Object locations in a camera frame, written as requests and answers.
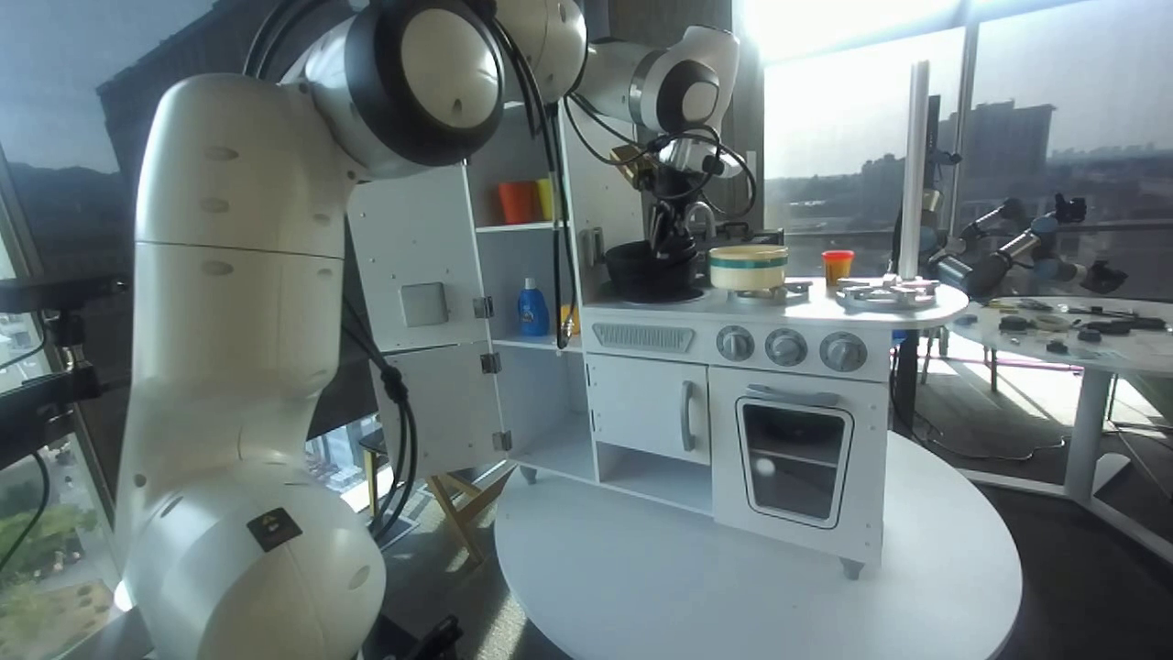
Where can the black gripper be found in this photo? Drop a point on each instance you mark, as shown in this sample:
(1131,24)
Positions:
(680,172)

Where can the black bowl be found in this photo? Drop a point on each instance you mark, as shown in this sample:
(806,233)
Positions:
(637,272)

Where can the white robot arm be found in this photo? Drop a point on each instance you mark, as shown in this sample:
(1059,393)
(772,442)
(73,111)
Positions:
(223,543)

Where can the white bowl with teal rim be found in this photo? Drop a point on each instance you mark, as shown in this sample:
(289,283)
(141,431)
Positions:
(746,268)

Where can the yellow-green cup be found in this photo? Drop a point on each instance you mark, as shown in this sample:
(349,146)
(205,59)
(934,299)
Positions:
(548,198)

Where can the small orange cup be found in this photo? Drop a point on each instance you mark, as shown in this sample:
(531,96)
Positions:
(838,265)

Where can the blue detergent bottle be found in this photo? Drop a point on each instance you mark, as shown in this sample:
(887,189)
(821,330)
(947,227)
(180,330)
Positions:
(531,315)

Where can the white upright panel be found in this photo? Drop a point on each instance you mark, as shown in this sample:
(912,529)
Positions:
(912,171)

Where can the white toy kitchen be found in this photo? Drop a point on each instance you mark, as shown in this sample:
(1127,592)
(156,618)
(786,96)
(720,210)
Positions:
(764,410)

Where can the white cabinet door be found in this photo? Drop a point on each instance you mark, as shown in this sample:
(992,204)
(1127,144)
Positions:
(417,286)

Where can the round white table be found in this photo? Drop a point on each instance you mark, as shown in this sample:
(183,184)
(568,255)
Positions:
(613,578)

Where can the white side table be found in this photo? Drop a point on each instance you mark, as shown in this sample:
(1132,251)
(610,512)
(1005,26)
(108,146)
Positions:
(1098,334)

